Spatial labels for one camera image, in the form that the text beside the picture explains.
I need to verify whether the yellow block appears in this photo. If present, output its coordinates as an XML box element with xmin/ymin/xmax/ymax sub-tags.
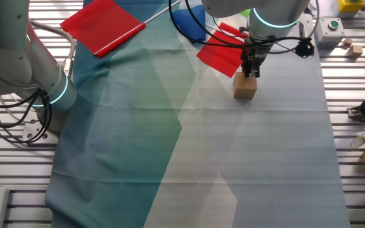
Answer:
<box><xmin>336</xmin><ymin>0</ymin><xmax>365</xmax><ymax>13</ymax></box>

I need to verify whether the small wooden block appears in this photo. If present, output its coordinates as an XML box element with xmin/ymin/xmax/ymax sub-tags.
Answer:
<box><xmin>233</xmin><ymin>72</ymin><xmax>258</xmax><ymax>100</ymax></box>

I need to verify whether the black base cable bundle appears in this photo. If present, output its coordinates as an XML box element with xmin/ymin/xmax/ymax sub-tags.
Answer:
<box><xmin>0</xmin><ymin>88</ymin><xmax>53</xmax><ymax>144</ymax></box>

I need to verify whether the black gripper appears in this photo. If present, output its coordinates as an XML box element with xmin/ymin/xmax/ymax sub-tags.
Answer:
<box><xmin>240</xmin><ymin>47</ymin><xmax>266</xmax><ymax>79</ymax></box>

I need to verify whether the grey robot hose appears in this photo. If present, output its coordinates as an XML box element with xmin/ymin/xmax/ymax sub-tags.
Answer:
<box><xmin>27</xmin><ymin>18</ymin><xmax>76</xmax><ymax>77</ymax></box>

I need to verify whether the blue flag white stick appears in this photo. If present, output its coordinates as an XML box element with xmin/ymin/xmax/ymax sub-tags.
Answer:
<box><xmin>172</xmin><ymin>4</ymin><xmax>207</xmax><ymax>44</ymax></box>

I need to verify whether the large red flag white stick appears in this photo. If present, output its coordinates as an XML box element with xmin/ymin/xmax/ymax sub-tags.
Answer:
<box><xmin>60</xmin><ymin>0</ymin><xmax>183</xmax><ymax>59</ymax></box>

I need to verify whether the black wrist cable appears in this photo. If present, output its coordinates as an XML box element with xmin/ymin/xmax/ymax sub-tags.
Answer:
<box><xmin>169</xmin><ymin>0</ymin><xmax>315</xmax><ymax>60</ymax></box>

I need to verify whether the small red flag gold tip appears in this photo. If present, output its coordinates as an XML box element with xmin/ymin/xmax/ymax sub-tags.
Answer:
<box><xmin>196</xmin><ymin>22</ymin><xmax>250</xmax><ymax>79</ymax></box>

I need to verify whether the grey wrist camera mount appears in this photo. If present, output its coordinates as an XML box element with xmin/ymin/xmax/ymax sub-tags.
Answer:
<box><xmin>295</xmin><ymin>12</ymin><xmax>316</xmax><ymax>60</ymax></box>

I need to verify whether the blue green gradient cloth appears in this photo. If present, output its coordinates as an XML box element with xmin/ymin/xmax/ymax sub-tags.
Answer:
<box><xmin>45</xmin><ymin>0</ymin><xmax>351</xmax><ymax>228</ymax></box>

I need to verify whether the grey box green button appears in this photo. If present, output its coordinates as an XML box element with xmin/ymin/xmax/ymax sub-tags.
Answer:
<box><xmin>314</xmin><ymin>18</ymin><xmax>343</xmax><ymax>51</ymax></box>

